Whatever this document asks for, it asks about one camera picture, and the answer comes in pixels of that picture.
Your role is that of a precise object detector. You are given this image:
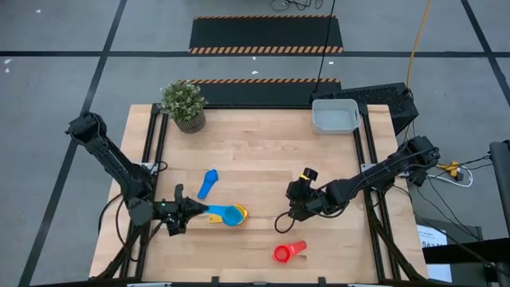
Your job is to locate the white plastic basket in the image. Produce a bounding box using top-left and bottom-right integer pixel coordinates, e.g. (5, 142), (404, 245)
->
(311, 98), (363, 136)

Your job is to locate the small blue measuring cup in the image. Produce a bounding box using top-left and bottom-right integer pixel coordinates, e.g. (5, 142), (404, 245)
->
(196, 168), (220, 201)

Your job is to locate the black hazard-striped floor mat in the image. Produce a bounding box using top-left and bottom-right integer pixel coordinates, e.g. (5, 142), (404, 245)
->
(174, 77), (343, 108)
(187, 14), (345, 56)

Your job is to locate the black desk edge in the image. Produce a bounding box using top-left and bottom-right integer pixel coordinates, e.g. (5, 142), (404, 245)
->
(422, 237), (510, 265)

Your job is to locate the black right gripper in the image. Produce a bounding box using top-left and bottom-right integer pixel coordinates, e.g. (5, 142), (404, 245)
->
(286, 179), (332, 222)

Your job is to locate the yellow hanging cable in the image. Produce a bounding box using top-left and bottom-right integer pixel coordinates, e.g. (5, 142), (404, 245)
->
(406, 0), (434, 90)

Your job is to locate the yellow measuring cup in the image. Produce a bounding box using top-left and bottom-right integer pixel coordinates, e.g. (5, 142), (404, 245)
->
(208, 203), (249, 226)

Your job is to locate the white paper sign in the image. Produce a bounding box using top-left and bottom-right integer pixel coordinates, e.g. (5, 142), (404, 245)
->
(415, 223), (453, 284)

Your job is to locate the black round post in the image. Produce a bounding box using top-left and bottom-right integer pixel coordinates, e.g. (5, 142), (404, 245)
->
(488, 140), (510, 237)

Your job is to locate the yellow and white plug bundle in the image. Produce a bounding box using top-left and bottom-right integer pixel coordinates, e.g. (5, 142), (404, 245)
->
(428, 160), (475, 189)

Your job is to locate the black aluminium frame rail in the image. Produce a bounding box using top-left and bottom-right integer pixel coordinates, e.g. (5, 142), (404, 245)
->
(351, 103), (428, 282)
(152, 103), (368, 111)
(94, 103), (167, 281)

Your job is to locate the potted green plant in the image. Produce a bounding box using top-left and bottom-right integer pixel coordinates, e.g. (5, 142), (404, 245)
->
(159, 80), (209, 135)

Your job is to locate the red measuring cup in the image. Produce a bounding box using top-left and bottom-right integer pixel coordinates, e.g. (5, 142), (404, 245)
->
(272, 239), (308, 265)

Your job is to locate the black hanging cable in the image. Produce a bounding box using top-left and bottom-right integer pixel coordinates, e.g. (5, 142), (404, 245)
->
(314, 0), (337, 95)

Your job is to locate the teal measuring cup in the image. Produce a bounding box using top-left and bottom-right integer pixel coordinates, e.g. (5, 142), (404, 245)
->
(204, 203), (245, 227)

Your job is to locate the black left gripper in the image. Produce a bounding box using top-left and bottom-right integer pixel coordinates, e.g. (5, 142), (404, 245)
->
(159, 197), (210, 237)

